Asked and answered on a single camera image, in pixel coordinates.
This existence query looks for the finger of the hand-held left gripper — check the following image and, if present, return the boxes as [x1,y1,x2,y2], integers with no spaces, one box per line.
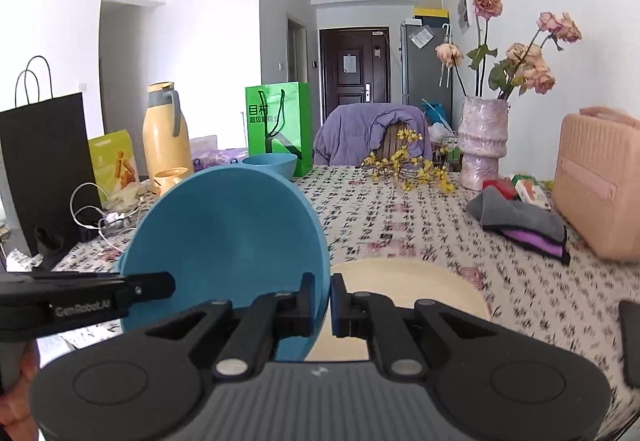
[119,271,177,311]

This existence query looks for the purple cloth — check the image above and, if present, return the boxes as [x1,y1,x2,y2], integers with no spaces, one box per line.
[495,226,572,265]

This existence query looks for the pink hard case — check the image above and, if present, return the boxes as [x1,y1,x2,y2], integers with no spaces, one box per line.
[551,106,640,264]

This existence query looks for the cream plate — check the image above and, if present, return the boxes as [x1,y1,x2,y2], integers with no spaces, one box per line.
[302,258,492,364]

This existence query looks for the yellow box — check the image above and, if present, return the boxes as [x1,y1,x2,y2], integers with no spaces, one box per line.
[413,6,450,24]

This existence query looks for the red box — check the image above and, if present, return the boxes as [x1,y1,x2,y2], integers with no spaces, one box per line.
[482,178,518,199]

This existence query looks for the large blue bowl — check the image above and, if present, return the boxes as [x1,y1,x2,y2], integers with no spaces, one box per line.
[241,152,298,181]

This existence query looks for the wire rack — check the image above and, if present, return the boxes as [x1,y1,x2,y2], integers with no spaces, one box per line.
[429,128,461,170]

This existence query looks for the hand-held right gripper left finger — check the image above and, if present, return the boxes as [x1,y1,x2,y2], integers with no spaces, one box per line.
[144,272,317,381]

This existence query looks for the grey refrigerator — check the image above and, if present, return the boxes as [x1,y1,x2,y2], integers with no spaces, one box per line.
[400,20,453,129]

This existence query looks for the white papers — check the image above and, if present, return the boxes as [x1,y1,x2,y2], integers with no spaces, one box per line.
[5,248,41,272]

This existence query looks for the yellow thermos jug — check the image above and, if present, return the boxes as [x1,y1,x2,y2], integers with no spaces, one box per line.
[142,82,195,194]

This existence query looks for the dried rose bouquet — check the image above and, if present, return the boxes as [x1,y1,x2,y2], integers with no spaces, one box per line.
[434,0,583,103]

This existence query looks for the black phone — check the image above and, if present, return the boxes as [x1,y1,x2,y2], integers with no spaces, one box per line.
[617,299,640,389]

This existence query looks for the white folded umbrella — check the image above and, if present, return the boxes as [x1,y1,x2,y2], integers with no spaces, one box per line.
[437,24,453,89]

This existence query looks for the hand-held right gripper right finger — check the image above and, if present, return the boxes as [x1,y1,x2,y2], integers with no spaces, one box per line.
[331,273,501,379]

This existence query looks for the yellow cup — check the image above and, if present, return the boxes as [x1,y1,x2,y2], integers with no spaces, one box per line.
[152,168,190,196]

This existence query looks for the wooden chair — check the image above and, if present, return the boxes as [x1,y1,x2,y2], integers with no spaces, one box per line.
[375,121,426,161]

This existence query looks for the black paper bag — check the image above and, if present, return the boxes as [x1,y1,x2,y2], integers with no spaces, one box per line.
[0,55,103,258]

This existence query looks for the pink textured vase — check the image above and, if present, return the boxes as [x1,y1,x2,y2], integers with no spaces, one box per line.
[457,96,511,192]

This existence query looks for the person's left hand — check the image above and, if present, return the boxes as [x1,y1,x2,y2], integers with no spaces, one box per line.
[0,340,41,441]

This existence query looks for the green and white carton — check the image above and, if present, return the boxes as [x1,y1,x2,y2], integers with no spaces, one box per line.
[511,175,553,211]

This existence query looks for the dark entrance door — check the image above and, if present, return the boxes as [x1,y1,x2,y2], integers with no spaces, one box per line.
[319,26,391,128]

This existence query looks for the green paper bag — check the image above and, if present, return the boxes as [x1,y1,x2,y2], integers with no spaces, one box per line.
[245,81,313,178]

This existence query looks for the grey cloth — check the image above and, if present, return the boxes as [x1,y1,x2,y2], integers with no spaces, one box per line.
[465,186,568,242]

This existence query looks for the yellow blossom branch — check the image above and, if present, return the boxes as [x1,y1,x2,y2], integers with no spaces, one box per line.
[361,127,457,194]

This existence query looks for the white charger cable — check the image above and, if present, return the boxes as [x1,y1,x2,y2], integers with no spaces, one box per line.
[70,184,143,252]

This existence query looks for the purple jacket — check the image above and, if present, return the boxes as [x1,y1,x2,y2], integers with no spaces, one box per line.
[314,102,432,167]

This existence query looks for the yellow green snack packet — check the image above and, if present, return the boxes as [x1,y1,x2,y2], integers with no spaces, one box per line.
[88,130,141,209]

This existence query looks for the blue plastic bag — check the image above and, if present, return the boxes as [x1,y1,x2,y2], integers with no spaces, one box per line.
[419,98,446,127]

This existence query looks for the purple tissue pack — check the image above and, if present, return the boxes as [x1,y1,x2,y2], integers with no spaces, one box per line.
[190,135,251,169]

